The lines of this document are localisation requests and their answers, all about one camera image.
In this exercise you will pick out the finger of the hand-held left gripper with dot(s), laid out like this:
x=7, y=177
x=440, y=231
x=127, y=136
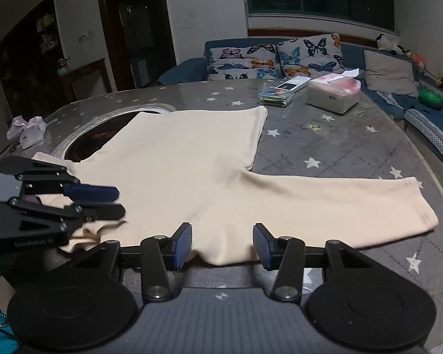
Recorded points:
x=103, y=212
x=92, y=193

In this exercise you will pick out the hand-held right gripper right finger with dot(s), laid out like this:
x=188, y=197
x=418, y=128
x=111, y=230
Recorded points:
x=262, y=247

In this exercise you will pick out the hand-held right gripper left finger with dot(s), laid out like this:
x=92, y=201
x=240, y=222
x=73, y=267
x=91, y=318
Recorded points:
x=184, y=245

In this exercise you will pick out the cream garment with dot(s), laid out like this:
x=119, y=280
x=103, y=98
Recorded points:
x=177, y=162

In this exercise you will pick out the round built-in induction cooker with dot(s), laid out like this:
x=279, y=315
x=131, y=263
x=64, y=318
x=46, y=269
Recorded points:
x=96, y=136

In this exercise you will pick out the pink white crumpled cloth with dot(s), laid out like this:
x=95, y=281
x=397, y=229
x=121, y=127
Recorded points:
x=27, y=131

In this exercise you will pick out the small wooden side table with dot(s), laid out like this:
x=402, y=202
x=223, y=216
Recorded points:
x=85, y=77

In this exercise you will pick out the grey star-printed table cover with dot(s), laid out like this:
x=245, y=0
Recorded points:
x=317, y=136

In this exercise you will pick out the dark wooden cabinet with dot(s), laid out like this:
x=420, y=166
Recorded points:
x=29, y=66

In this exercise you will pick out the clear plastic box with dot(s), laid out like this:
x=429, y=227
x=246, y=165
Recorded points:
x=277, y=98

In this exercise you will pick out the white remote control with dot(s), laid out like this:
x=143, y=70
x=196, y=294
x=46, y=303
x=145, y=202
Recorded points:
x=291, y=84

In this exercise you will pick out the white tissue box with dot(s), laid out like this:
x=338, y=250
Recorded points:
x=332, y=96

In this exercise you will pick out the dark wooden door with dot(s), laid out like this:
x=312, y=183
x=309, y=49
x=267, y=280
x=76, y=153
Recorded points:
x=133, y=29

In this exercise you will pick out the butterfly print cushion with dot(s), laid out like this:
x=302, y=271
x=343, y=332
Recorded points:
x=240, y=62
x=310, y=57

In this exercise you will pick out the blue corner sofa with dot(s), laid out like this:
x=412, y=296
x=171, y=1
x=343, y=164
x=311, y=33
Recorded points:
x=428, y=121

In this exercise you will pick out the plain grey cushion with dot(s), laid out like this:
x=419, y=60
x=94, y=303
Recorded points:
x=389, y=73

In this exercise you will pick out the green bowl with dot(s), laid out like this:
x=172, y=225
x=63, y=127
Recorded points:
x=431, y=98

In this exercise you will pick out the black and white plush toy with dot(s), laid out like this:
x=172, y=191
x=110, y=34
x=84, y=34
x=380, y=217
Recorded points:
x=385, y=42

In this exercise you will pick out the orange plush toy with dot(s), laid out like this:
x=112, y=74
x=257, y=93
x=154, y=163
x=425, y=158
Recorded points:
x=416, y=59

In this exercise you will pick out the white wall socket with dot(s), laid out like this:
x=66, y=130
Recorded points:
x=84, y=37

